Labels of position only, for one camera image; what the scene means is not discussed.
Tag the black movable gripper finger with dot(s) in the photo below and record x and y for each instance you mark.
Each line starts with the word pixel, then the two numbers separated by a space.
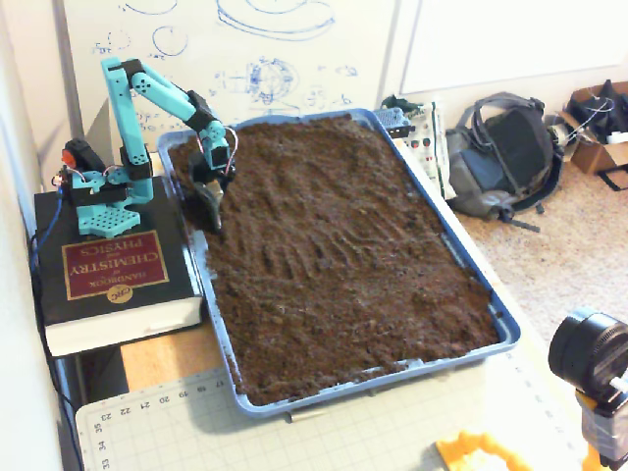
pixel 213 208

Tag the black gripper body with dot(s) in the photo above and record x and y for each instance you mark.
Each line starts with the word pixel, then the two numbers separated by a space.
pixel 202 175

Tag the silver foil scoop blade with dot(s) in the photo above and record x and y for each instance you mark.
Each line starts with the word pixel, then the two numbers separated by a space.
pixel 214 187

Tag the brown soil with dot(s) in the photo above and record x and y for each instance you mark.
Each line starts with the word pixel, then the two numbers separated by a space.
pixel 343 294

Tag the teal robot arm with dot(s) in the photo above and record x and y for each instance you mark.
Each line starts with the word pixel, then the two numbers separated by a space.
pixel 118 113

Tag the black chemistry physics handbook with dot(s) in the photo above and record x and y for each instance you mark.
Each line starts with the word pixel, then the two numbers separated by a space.
pixel 113 265

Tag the black servo controller housing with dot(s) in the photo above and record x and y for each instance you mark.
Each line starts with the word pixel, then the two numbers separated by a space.
pixel 86 154

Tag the whiteboard with blue drawings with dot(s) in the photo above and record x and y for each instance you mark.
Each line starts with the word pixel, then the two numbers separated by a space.
pixel 343 49

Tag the perforated electronics box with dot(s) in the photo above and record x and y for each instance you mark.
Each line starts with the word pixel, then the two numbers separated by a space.
pixel 392 118

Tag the dark green bag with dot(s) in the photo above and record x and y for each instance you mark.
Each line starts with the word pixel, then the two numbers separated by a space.
pixel 397 102

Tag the blue plastic tray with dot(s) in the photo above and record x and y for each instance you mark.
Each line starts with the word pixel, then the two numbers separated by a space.
pixel 265 409

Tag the circuit board device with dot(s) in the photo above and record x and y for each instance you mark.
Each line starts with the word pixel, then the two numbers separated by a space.
pixel 432 147

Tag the silver metal rod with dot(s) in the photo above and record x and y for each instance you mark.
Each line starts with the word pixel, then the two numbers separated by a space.
pixel 306 416

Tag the grey cutting mat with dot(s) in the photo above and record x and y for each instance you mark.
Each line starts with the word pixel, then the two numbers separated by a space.
pixel 343 441

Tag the grey backpack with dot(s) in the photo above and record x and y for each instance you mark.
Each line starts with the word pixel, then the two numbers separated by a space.
pixel 505 147

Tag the yellow plastic part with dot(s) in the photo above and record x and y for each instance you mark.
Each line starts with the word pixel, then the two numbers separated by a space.
pixel 451 449

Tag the blank white board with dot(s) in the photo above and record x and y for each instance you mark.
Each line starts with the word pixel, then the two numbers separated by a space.
pixel 515 39

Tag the brown cardboard box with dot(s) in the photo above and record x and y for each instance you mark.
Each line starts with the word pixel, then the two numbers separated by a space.
pixel 593 154

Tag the small white box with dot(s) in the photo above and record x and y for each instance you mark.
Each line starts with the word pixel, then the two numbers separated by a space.
pixel 618 138

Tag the black fabric item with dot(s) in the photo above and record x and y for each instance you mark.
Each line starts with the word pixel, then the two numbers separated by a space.
pixel 613 108

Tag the black round camera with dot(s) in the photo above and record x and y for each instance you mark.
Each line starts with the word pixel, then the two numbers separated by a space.
pixel 589 348

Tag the yellow camera stand grey tape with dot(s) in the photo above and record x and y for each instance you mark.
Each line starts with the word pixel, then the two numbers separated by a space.
pixel 603 432

